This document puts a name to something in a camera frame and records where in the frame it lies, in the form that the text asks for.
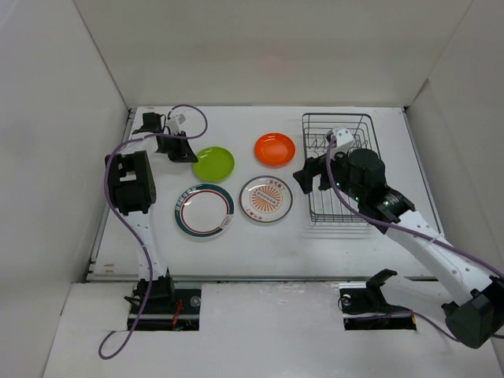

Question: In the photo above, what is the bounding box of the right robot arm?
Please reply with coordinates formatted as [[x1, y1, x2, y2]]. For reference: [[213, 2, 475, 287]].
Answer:
[[293, 149, 503, 349]]

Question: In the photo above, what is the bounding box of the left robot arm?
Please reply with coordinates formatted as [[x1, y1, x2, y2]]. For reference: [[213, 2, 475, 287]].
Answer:
[[104, 113, 198, 314]]

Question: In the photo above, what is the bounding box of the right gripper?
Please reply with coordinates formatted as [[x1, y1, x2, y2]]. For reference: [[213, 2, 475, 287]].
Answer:
[[292, 144, 365, 202]]

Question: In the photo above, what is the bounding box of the white plate sunburst pattern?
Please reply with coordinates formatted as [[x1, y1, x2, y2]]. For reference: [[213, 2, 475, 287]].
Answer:
[[239, 176, 293, 224]]

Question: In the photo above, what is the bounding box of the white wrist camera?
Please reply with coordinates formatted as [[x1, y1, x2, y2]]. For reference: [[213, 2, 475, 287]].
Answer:
[[164, 113, 187, 135], [326, 128, 355, 154]]

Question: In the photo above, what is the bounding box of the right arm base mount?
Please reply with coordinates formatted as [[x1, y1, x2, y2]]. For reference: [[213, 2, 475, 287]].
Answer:
[[338, 287, 417, 331]]

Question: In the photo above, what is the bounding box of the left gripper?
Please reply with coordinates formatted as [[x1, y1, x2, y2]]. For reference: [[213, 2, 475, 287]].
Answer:
[[157, 130, 198, 162]]

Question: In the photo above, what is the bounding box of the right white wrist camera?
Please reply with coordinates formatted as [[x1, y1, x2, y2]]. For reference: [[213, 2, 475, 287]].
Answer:
[[326, 128, 355, 154]]

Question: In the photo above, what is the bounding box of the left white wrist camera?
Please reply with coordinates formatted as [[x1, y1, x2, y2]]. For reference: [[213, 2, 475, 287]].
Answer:
[[164, 113, 187, 135]]

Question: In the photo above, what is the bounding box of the white plate green rim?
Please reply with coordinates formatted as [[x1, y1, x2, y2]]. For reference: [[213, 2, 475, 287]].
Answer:
[[174, 183, 235, 238]]

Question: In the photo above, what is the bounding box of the orange plate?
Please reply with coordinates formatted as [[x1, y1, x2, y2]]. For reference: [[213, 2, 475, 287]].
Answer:
[[254, 132, 296, 167]]

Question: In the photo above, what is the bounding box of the grey wire dish rack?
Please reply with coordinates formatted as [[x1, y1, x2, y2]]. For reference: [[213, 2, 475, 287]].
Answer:
[[302, 113, 380, 224]]

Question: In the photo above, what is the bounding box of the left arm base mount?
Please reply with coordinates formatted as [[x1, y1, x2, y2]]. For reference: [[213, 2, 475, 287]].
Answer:
[[135, 280, 202, 332]]

